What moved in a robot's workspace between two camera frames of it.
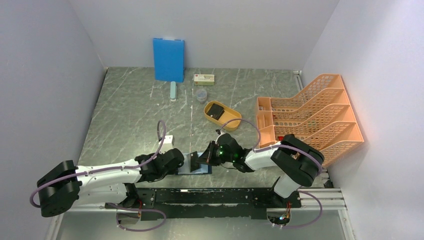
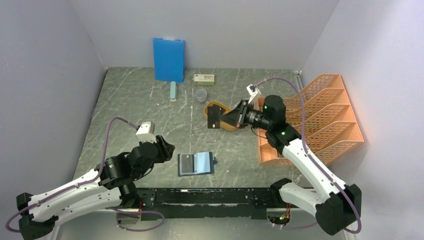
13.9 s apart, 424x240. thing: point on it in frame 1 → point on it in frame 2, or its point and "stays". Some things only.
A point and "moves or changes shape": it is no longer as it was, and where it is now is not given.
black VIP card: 194,164 moves or changes shape
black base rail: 208,203 stays
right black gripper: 206,157 → 234,117
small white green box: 204,79 stays
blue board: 169,59 stays
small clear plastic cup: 201,96 stays
